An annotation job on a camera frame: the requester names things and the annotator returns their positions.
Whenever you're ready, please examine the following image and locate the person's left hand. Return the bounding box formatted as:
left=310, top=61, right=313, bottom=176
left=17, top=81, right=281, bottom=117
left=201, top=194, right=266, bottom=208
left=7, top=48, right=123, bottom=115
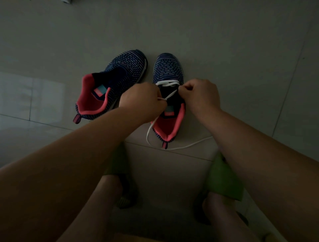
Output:
left=119, top=82, right=168, bottom=124

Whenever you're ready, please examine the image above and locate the person's right hand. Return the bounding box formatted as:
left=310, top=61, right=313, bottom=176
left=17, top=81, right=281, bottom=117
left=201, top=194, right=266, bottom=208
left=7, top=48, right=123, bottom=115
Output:
left=177, top=78, right=222, bottom=123

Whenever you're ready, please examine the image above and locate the white shoelace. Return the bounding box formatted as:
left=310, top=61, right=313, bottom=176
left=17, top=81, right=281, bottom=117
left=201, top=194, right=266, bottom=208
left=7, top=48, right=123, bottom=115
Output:
left=146, top=79, right=214, bottom=151

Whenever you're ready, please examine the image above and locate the blue knit sneaker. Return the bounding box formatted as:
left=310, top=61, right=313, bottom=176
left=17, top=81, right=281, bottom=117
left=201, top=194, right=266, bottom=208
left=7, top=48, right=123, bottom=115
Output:
left=150, top=53, right=186, bottom=150
left=72, top=49, right=148, bottom=124

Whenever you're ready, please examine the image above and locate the person's left forearm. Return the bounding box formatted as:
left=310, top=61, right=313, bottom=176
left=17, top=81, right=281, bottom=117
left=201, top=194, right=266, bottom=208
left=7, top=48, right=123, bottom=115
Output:
left=0, top=107, right=150, bottom=242

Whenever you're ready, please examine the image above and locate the person's right forearm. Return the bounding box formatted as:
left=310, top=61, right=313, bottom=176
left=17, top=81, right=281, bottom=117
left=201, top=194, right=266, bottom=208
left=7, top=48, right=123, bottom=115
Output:
left=204, top=108, right=319, bottom=242

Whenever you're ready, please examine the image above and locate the person's left leg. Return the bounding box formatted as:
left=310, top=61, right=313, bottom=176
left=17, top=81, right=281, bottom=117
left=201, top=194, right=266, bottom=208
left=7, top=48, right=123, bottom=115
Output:
left=57, top=174, right=124, bottom=242

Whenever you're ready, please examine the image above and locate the person's leg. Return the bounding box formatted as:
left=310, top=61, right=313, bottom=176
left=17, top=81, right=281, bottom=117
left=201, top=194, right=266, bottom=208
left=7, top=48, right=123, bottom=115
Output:
left=57, top=174, right=124, bottom=242
left=202, top=192, right=260, bottom=242

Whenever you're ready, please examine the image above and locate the person's right leg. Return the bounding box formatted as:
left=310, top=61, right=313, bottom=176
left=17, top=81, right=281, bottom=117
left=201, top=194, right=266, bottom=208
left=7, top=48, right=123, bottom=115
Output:
left=202, top=192, right=260, bottom=242

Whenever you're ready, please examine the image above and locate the green foam slipper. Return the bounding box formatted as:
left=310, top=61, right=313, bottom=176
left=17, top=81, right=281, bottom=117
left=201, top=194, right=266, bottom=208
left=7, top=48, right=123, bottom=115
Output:
left=194, top=152, right=245, bottom=225
left=104, top=142, right=138, bottom=209

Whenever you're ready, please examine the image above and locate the hanging drawstring cord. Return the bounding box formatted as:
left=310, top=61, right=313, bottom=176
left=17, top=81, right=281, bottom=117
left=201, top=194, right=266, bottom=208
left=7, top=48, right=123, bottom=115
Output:
left=237, top=211, right=249, bottom=227

